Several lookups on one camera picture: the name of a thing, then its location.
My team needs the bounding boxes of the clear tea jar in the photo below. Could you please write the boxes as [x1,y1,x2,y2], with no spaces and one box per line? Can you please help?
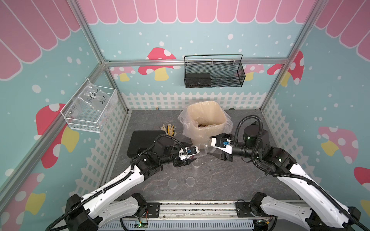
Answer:
[198,139,216,157]
[192,159,202,177]

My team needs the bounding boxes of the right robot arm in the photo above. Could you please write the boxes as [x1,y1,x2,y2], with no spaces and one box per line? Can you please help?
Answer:
[209,115,368,231]

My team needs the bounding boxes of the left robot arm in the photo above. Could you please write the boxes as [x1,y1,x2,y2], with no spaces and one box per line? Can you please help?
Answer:
[46,134,192,231]

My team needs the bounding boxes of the beige trash bin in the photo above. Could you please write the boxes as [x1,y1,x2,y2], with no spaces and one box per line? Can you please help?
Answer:
[186,100,227,146]

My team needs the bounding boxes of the white yellow work gloves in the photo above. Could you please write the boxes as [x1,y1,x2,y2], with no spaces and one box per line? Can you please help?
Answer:
[160,123,177,137]

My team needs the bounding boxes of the clear plastic bin liner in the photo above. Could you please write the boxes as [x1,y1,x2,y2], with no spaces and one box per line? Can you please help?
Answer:
[177,100,233,140]

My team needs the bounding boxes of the black plastic tool case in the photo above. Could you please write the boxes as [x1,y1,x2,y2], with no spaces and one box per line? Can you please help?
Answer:
[127,130,166,158]

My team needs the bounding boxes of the black box in basket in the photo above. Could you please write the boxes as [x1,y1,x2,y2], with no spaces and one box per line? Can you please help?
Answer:
[184,73,212,88]

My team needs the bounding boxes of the clear plastic bag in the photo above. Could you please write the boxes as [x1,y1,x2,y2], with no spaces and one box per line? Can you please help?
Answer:
[70,79,119,132]

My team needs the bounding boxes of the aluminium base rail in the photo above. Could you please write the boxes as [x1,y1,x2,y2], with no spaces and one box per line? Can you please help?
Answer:
[99,197,311,231]

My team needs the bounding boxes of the black wire mesh basket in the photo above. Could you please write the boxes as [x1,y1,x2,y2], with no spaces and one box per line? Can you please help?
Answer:
[184,54,246,88]

